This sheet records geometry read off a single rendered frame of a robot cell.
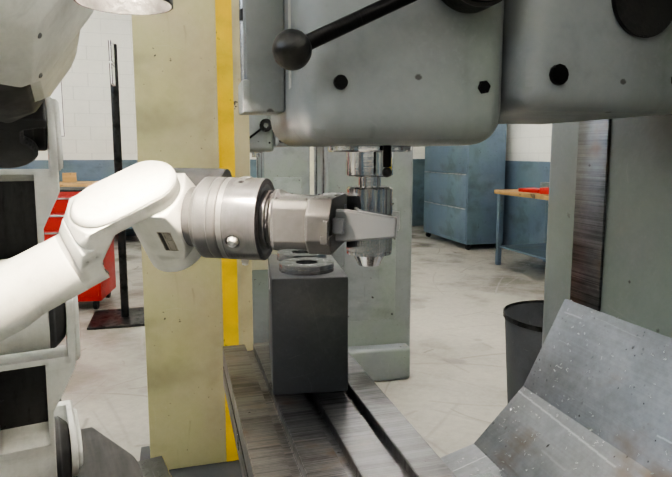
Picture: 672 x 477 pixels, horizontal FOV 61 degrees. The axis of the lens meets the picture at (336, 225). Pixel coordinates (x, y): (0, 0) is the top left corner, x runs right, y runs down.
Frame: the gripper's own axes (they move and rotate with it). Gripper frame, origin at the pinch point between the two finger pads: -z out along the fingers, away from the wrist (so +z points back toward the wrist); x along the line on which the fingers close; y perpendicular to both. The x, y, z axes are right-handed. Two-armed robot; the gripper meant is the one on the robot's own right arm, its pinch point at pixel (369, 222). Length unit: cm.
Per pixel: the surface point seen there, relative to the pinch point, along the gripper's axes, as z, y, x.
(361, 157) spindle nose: 0.7, -6.7, -2.3
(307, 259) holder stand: 13.9, 10.7, 33.8
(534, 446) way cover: -21.0, 31.4, 17.0
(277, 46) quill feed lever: 5.2, -14.8, -17.1
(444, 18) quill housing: -6.8, -18.5, -7.8
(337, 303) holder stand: 7.6, 16.1, 27.1
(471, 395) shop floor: -31, 122, 246
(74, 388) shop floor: 186, 126, 219
